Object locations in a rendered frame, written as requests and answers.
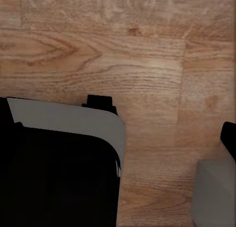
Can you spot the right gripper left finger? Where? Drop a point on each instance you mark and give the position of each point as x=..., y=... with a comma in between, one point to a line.
x=12, y=137

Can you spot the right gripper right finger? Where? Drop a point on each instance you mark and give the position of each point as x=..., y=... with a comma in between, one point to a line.
x=228, y=137

